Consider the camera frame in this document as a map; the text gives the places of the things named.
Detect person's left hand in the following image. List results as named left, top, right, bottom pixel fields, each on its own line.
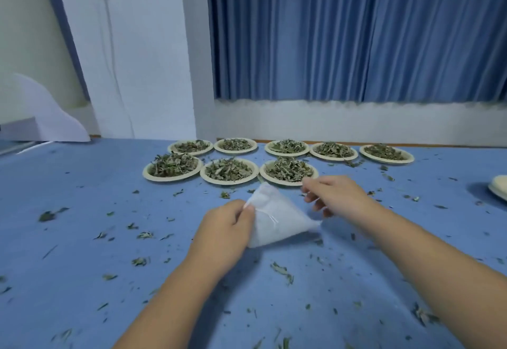
left=185, top=200, right=256, bottom=279

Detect white cable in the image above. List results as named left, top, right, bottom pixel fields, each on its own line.
left=92, top=0, right=136, bottom=139

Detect group of beige paper plates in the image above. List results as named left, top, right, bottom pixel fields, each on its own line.
left=142, top=138, right=415, bottom=187

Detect person's left forearm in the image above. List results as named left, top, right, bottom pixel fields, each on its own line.
left=113, top=258, right=224, bottom=349

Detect heaps of dried green leaves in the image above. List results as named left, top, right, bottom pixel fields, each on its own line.
left=148, top=139, right=409, bottom=182

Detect blue pleated curtain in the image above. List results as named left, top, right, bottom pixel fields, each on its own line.
left=206, top=0, right=507, bottom=104

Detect scattered dried leaf bits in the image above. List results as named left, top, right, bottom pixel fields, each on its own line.
left=0, top=159, right=507, bottom=349

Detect person's right hand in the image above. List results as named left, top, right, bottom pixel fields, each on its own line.
left=302, top=174, right=379, bottom=227

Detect blue table cloth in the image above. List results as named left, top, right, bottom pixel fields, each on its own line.
left=0, top=138, right=507, bottom=349

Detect white mesh filter bag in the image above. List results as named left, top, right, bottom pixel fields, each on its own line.
left=243, top=182, right=322, bottom=249

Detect stack of empty beige plates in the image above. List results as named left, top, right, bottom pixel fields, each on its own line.
left=487, top=175, right=507, bottom=202

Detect person's right forearm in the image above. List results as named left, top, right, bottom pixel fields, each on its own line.
left=350, top=202, right=507, bottom=349

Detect white paper sheet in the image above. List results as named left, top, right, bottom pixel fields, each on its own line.
left=11, top=73, right=92, bottom=143

